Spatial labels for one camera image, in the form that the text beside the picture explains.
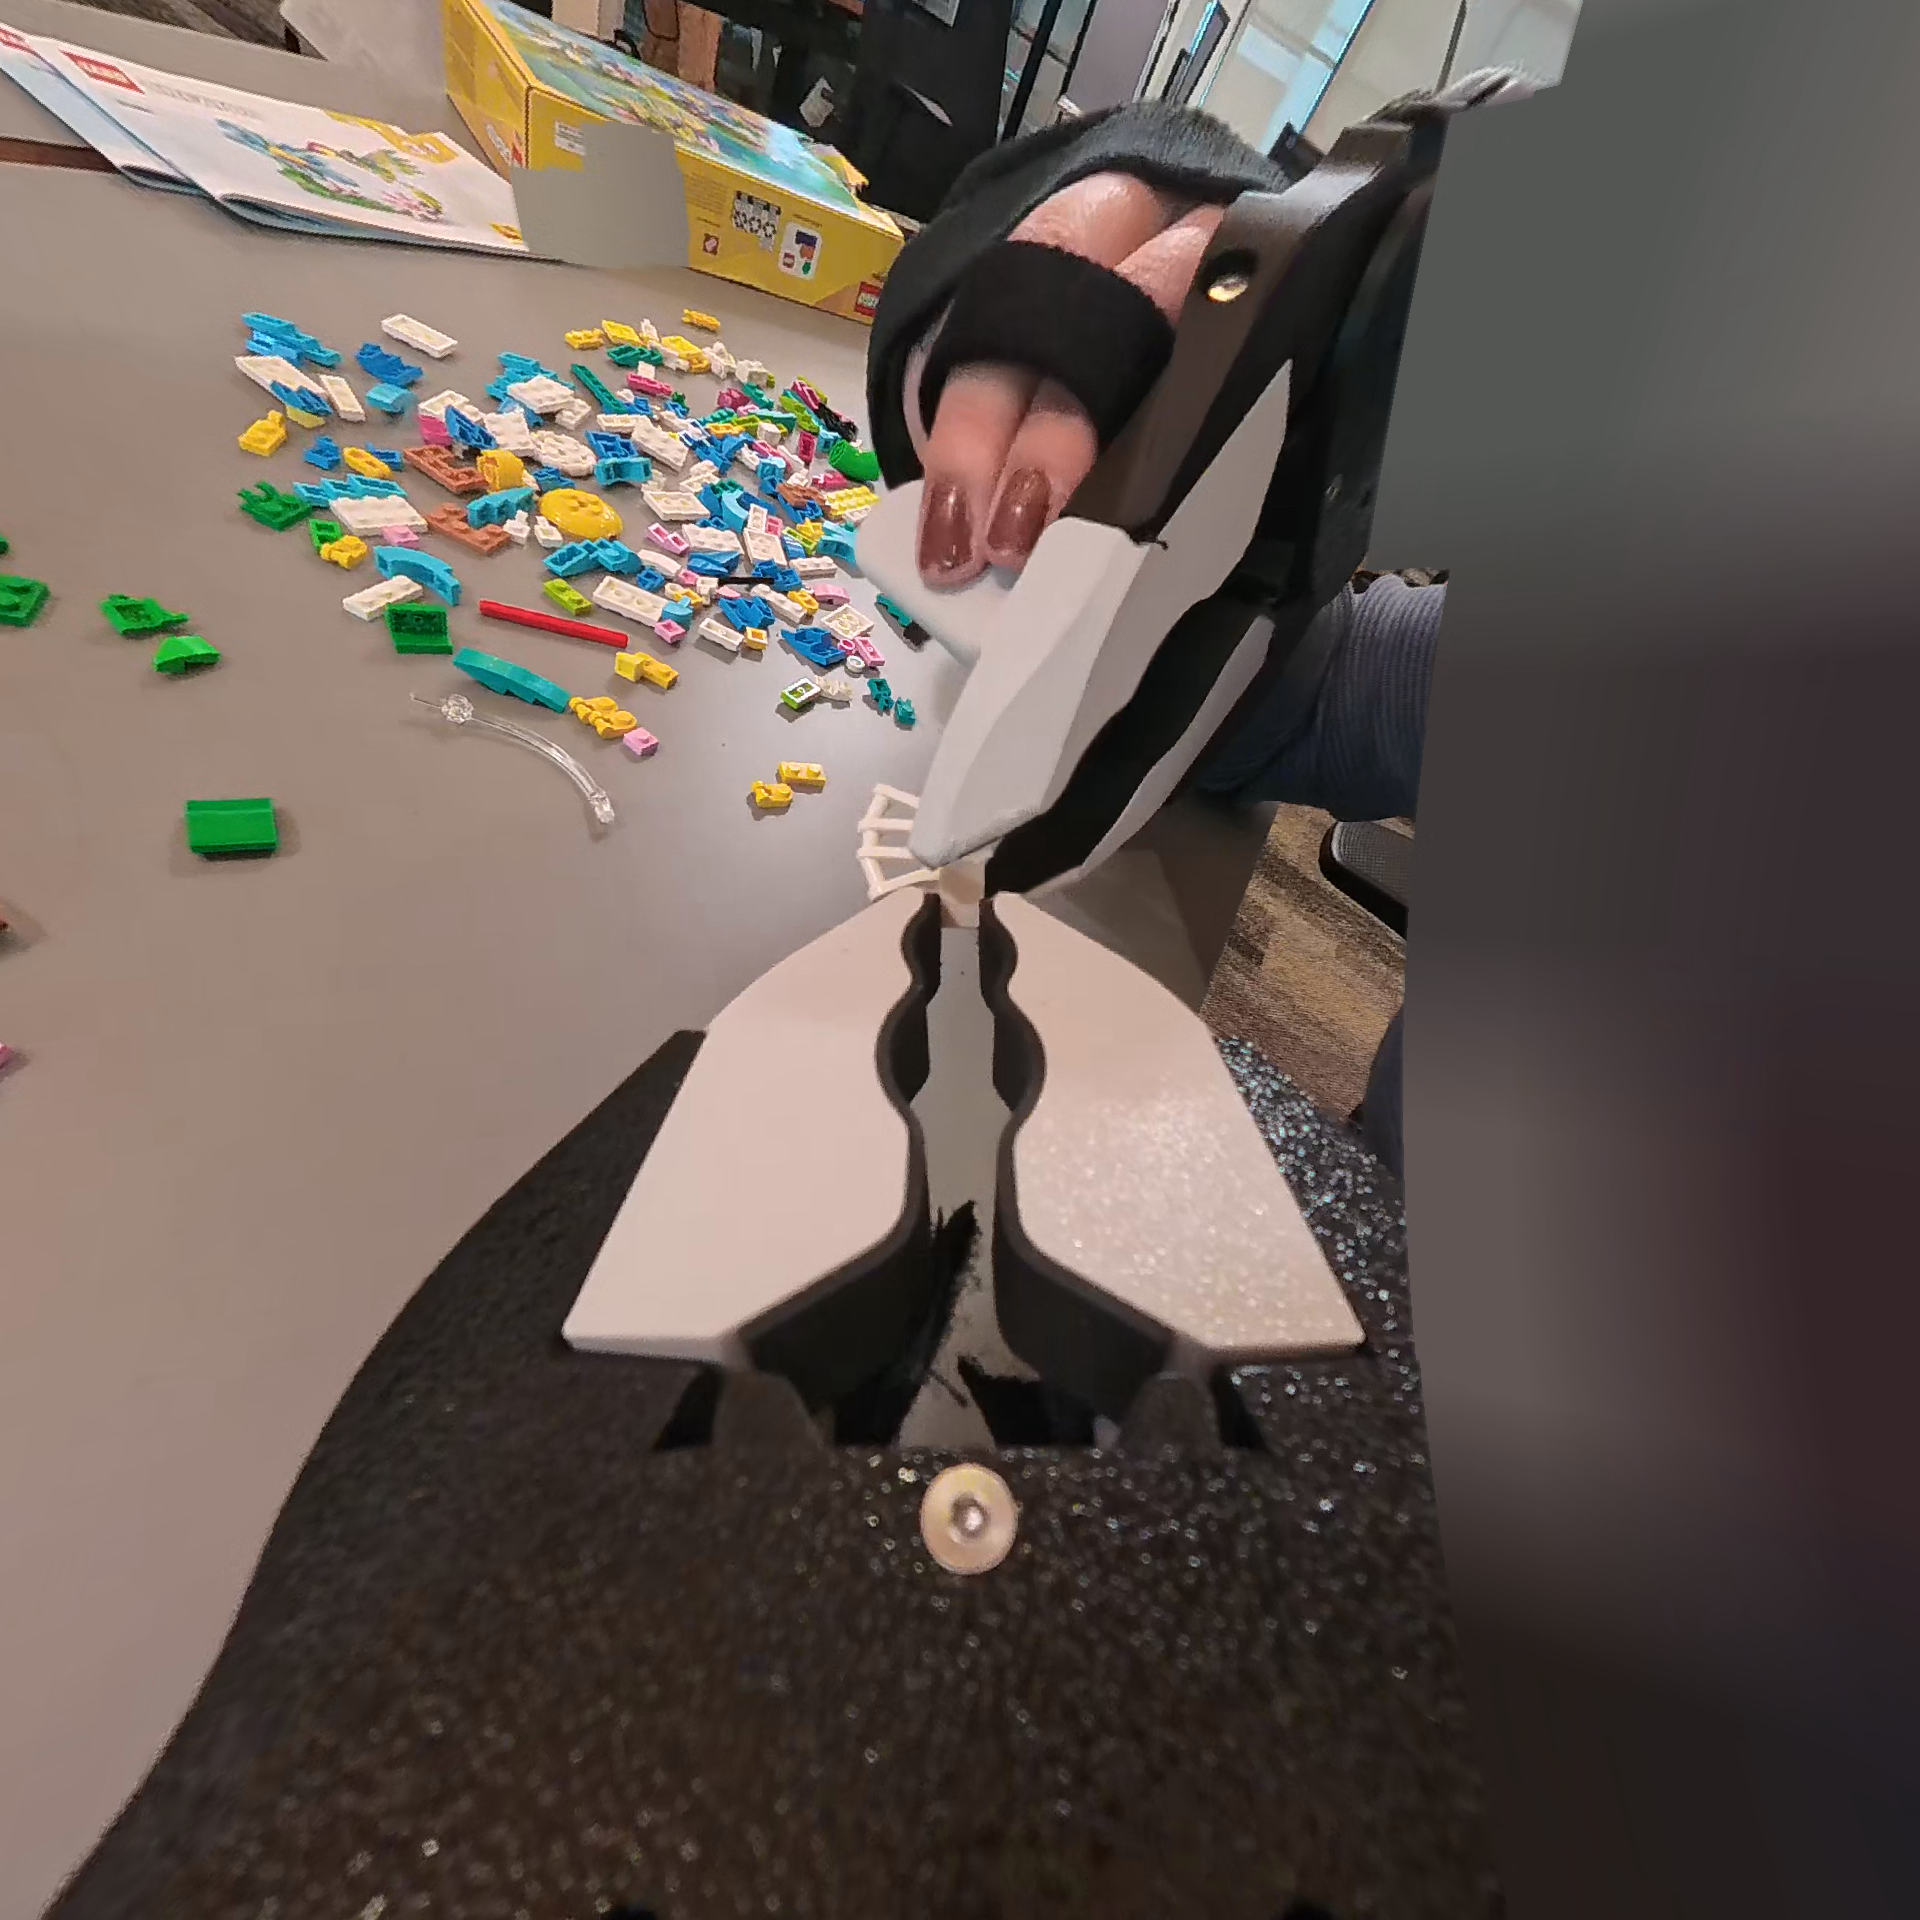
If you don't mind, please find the lego instruction booklet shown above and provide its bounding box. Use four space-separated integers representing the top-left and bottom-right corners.
0 22 527 255

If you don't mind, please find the yellow lego box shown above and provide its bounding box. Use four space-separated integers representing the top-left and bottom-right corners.
438 0 921 325

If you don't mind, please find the small white lego piece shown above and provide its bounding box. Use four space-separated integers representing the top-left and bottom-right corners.
854 780 993 906

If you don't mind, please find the colourful lego piece pile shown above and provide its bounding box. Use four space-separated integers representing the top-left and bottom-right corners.
231 307 924 818

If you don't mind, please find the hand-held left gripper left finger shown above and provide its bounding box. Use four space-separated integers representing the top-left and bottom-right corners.
562 894 969 1375

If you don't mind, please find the transparent curved lego piece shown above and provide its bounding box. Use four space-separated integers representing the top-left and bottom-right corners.
406 688 618 830

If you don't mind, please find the teal curved lego piece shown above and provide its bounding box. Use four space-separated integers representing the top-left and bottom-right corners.
450 644 575 714

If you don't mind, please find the black office chair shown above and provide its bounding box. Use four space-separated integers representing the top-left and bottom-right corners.
1318 815 1418 942

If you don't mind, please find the person's right hand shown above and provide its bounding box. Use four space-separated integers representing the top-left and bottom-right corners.
912 162 1238 589

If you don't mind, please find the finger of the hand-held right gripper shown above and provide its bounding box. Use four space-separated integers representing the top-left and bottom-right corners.
863 480 1168 874
986 368 1295 903

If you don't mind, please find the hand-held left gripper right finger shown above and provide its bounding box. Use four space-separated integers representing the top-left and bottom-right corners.
978 894 1367 1378

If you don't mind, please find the red lego rod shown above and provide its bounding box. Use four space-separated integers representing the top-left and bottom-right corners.
478 596 628 650

